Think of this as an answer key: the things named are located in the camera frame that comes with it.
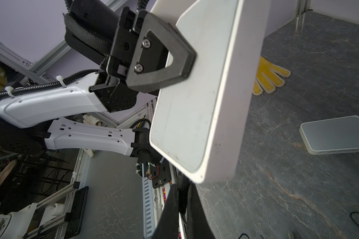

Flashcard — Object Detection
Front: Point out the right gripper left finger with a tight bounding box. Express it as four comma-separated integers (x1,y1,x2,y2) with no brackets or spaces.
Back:
152,184,179,239

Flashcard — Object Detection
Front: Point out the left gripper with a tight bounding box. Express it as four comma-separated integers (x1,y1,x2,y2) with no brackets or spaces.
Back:
91,7,196,113

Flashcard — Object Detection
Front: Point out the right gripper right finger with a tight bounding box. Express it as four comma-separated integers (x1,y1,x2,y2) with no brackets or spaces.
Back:
186,183,215,239

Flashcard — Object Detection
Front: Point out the black power adapter with cable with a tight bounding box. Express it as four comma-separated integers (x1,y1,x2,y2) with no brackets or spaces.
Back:
177,172,191,214

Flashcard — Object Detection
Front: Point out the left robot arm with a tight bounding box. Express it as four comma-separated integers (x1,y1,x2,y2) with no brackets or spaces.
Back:
0,1,196,164

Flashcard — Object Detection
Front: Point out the yellow work glove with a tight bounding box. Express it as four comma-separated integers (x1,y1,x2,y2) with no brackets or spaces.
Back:
252,56,291,96

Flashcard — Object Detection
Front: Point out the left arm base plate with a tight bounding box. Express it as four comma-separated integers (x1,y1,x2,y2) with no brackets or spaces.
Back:
144,159,172,189

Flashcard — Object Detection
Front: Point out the black phone on frame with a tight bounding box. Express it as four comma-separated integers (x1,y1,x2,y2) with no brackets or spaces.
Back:
64,186,89,239

